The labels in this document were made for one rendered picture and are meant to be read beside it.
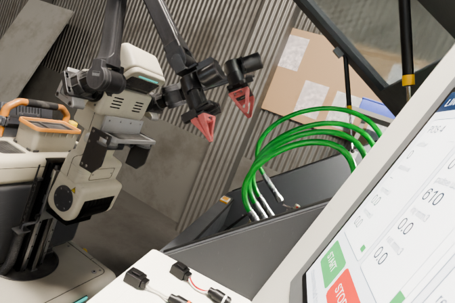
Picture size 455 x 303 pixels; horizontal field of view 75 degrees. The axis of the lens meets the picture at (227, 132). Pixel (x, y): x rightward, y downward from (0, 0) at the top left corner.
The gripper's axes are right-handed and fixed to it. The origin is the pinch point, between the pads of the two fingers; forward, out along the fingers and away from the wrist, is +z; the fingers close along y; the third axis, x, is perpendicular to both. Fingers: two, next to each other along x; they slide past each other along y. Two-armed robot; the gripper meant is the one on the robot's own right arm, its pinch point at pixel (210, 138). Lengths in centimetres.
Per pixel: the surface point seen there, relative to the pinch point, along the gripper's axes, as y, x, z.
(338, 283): 28, -41, 30
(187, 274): -1.1, -24.7, 28.3
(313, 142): 26.3, -6.6, 13.0
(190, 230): -14.2, -1.4, 21.2
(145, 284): -3.0, -32.9, 26.7
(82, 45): -207, 167, -231
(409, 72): 47.0, -12.0, 9.0
